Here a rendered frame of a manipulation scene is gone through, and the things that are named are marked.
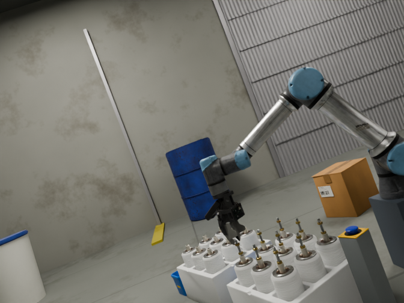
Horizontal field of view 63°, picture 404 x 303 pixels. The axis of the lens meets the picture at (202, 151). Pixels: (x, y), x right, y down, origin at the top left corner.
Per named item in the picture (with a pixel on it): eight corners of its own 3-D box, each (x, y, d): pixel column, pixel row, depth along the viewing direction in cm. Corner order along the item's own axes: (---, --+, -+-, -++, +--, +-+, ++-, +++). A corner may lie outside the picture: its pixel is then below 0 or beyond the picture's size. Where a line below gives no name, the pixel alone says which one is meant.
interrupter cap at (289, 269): (284, 265, 117) (283, 263, 117) (298, 268, 111) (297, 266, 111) (268, 275, 114) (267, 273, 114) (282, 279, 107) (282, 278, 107)
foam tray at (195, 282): (239, 263, 202) (229, 236, 202) (283, 272, 169) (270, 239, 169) (187, 297, 182) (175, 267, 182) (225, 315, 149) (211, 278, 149)
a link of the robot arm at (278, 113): (299, 70, 139) (224, 155, 149) (301, 65, 128) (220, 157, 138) (320, 88, 138) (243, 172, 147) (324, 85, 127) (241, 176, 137)
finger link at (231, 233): (238, 246, 126) (231, 223, 127) (227, 247, 130) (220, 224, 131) (243, 244, 128) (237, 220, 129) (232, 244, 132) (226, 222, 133)
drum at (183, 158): (229, 199, 427) (206, 137, 426) (239, 205, 366) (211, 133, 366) (188, 216, 421) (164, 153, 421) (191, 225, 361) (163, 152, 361)
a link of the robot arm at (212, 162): (215, 154, 127) (195, 162, 129) (225, 181, 127) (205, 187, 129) (219, 153, 134) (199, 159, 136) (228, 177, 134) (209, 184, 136)
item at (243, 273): (266, 311, 126) (249, 267, 126) (245, 311, 132) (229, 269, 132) (275, 296, 134) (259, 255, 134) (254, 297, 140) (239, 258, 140)
